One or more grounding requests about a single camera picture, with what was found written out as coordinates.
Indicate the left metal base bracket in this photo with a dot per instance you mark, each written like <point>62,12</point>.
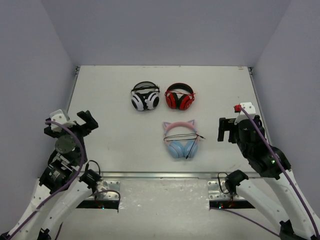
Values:
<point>108,190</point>

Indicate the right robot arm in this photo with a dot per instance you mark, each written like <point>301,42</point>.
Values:
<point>291,217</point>

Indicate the pink blue cat-ear headphones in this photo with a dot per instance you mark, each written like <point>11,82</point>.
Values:
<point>184,148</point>

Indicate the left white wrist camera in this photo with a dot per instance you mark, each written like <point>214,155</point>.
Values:
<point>60,116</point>

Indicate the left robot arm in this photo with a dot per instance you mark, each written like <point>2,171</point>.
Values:
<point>61,187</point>

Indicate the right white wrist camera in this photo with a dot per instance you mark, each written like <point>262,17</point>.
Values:
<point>245,111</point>

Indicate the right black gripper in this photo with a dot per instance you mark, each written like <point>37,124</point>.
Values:
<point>224,124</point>

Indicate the metal table edge rail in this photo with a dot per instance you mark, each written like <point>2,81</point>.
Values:
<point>161,175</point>

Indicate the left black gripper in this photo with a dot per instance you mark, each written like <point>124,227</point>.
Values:
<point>75,126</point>

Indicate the red black headphones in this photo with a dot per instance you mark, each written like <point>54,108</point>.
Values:
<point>179,96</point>

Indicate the metal base bracket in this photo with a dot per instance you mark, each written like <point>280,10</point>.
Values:
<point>217,190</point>
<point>108,190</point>

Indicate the right metal base bracket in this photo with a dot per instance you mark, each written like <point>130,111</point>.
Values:
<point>217,190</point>

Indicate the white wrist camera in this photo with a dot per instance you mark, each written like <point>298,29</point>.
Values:
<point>245,111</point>
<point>60,116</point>

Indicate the white black headphones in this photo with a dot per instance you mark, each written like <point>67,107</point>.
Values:
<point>145,96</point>

